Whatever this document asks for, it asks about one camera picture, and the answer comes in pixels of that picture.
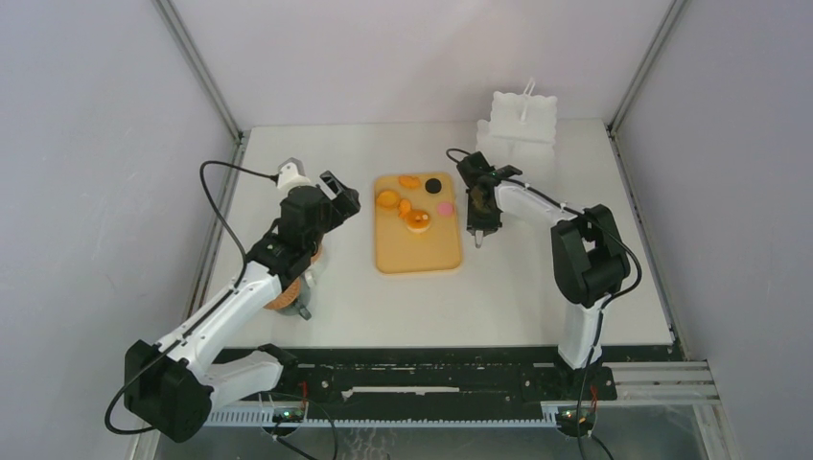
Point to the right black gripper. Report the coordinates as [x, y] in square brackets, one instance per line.
[474, 222]

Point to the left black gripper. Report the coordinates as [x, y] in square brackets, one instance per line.
[346, 203]

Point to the white three tier stand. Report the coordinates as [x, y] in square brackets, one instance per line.
[521, 131]

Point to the orange glazed donut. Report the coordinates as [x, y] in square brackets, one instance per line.
[417, 221]

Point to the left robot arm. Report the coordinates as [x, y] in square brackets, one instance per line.
[174, 384]

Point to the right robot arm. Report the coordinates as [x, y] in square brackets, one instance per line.
[590, 261]

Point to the orange round tart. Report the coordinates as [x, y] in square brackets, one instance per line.
[388, 199]

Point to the pink macaron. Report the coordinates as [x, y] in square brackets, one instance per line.
[445, 209]

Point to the black round cookie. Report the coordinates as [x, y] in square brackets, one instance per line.
[433, 186]

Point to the small orange pastry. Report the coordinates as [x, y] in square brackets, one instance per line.
[404, 207]

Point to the yellow serving tray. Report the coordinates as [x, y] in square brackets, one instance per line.
[399, 251]

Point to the grey mug with rattan lid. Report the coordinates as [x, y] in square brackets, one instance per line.
[294, 301]

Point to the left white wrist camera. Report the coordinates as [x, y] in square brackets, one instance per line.
[291, 174]

